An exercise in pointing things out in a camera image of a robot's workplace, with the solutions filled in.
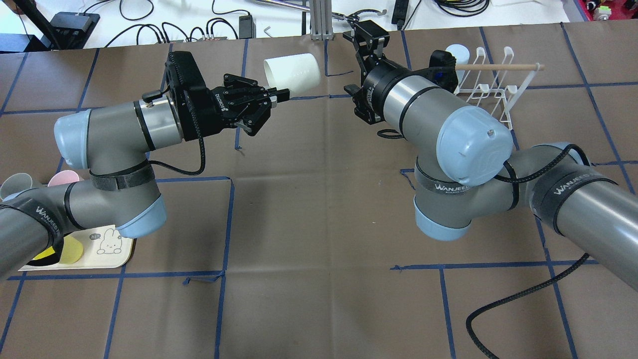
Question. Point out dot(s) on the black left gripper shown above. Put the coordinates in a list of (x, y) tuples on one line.
[(213, 115)]

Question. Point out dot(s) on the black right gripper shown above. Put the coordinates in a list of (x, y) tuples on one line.
[(375, 83)]

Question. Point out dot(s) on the white plastic cup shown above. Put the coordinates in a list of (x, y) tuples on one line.
[(299, 73)]

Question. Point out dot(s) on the light blue plastic cup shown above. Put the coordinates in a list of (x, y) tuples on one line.
[(461, 55)]

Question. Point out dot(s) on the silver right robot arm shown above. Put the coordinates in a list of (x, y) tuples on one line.
[(467, 166)]

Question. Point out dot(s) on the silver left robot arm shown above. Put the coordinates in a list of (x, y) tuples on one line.
[(119, 145)]

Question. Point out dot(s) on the pink plastic cup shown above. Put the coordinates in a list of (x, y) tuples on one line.
[(64, 177)]

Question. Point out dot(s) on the grey plastic cup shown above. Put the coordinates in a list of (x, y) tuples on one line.
[(16, 183)]

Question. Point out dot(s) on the black power adapter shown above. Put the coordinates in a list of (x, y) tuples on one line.
[(247, 28)]

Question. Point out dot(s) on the cream bunny print tray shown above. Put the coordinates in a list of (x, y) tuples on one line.
[(104, 247)]

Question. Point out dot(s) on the aluminium frame post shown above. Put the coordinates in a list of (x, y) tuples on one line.
[(321, 20)]

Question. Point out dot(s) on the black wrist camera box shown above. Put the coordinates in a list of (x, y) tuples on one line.
[(188, 91)]

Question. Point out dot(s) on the white wire cup rack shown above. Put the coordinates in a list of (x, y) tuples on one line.
[(495, 91)]

